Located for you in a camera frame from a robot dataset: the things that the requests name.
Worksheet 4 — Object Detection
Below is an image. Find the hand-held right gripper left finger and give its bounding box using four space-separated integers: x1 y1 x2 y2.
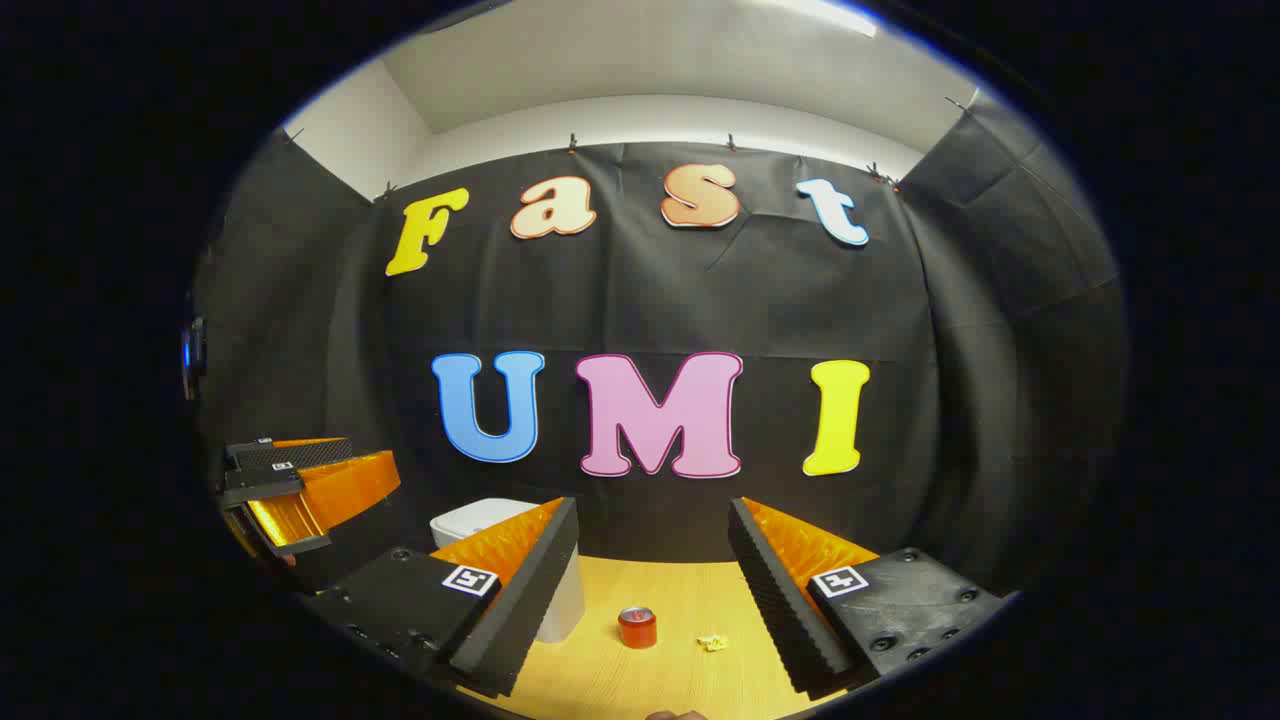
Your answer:
298 496 582 699

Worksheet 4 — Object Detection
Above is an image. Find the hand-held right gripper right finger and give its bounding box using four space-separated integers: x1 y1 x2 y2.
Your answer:
726 496 1006 702

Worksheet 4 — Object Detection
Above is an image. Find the grey desktop garbage bin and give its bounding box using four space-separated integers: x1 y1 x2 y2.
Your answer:
430 498 586 644

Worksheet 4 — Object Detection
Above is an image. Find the wooden desktop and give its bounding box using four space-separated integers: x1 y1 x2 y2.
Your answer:
455 555 851 720

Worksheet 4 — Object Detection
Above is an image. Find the black backdrop cloth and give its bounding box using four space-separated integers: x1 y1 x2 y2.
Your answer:
190 92 1131 601

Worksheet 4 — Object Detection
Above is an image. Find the ceiling light panel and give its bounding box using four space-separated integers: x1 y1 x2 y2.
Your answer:
745 0 881 39

